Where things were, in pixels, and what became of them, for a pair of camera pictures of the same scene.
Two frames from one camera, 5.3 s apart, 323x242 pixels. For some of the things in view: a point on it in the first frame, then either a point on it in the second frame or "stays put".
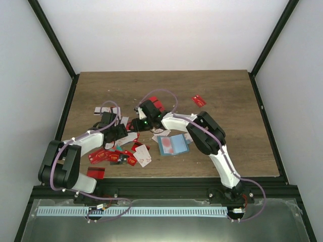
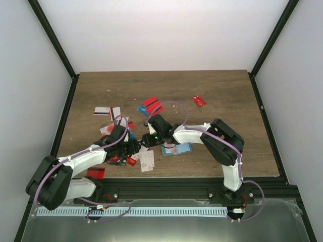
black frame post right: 286,13 stays put
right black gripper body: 145,127 to 151,143
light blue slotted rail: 133,211 stays put
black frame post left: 43,21 stays put
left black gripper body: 118,135 to 127,151
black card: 123,160 stays put
